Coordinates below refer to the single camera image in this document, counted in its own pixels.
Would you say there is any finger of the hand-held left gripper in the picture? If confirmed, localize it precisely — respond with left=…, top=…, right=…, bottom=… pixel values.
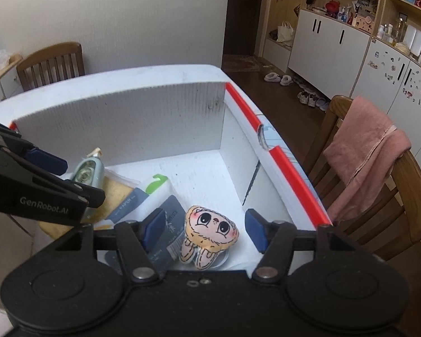
left=0, top=136, right=106, bottom=208
left=0, top=115, right=69, bottom=177

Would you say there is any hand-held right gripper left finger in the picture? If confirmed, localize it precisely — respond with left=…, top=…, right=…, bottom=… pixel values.
left=54, top=208, right=167, bottom=283

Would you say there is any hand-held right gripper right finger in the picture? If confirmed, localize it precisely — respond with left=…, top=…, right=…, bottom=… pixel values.
left=245, top=209, right=367, bottom=283

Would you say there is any light green tube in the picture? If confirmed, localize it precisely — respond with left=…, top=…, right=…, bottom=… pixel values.
left=72, top=147, right=106, bottom=220

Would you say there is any yellow cake packet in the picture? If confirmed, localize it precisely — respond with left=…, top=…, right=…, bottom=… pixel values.
left=38, top=175, right=134, bottom=240

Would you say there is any cat plush keychain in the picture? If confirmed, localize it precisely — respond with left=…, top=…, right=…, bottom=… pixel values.
left=178, top=205, right=240, bottom=271

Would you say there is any red cardboard box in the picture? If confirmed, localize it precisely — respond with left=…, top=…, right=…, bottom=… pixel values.
left=0, top=64, right=335, bottom=275

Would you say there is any dark grey paper packet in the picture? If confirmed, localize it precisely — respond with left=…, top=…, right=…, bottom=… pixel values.
left=104, top=194, right=187, bottom=265

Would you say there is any white green packet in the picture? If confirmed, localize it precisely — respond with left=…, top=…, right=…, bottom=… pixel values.
left=139, top=173, right=170, bottom=199

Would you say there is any wooden side counter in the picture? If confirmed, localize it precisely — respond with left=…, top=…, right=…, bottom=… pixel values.
left=0, top=54, right=24, bottom=103

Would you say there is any wooden chair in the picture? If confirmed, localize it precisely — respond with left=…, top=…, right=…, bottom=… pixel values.
left=303, top=94, right=421, bottom=261
left=16, top=42, right=86, bottom=92

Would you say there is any white plastic bag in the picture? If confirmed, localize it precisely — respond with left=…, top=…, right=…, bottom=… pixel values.
left=0, top=49, right=13, bottom=73

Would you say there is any pink towel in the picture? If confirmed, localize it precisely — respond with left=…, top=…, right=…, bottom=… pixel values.
left=323, top=96, right=412, bottom=223

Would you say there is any white floor cabinet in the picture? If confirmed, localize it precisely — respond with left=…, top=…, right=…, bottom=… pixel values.
left=287, top=8, right=373, bottom=99

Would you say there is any white shopping bag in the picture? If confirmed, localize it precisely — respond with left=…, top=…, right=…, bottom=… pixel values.
left=276, top=21, right=295, bottom=45

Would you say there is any white stickered cabinet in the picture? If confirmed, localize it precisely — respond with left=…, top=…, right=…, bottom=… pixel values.
left=350, top=40, right=421, bottom=157

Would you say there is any dark door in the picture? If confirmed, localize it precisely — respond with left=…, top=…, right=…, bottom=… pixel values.
left=222, top=0, right=266, bottom=57

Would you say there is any pink box with holes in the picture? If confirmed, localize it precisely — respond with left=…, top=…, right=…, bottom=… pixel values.
left=356, top=12, right=374, bottom=31

